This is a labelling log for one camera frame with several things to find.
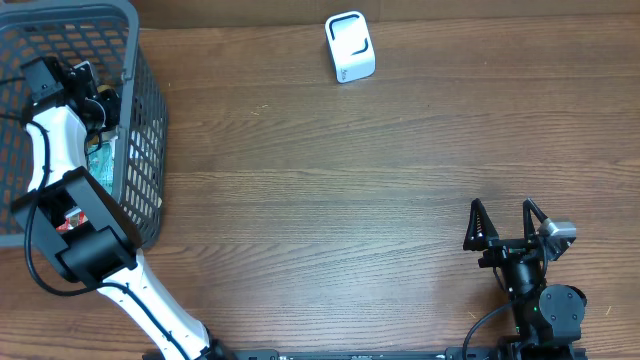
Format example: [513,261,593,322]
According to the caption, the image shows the grey plastic mesh basket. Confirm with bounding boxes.
[1,1,169,248]

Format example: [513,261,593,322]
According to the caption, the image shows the teal snack packet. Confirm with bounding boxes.
[88,144,115,194]

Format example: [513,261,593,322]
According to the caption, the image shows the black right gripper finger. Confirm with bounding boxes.
[522,198,548,239]
[463,198,499,251]

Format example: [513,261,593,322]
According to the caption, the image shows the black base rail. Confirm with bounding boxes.
[144,339,589,360]

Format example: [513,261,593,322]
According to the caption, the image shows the red spaghetti pasta packet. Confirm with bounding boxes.
[56,208,88,233]

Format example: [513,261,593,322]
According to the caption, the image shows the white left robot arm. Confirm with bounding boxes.
[11,57,215,359]

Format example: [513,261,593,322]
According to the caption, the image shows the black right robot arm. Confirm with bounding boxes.
[461,198,587,359]

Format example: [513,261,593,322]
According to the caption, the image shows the white tube gold cap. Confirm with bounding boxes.
[97,84,119,102]

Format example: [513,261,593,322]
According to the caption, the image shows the white barcode scanner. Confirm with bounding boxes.
[324,11,376,84]

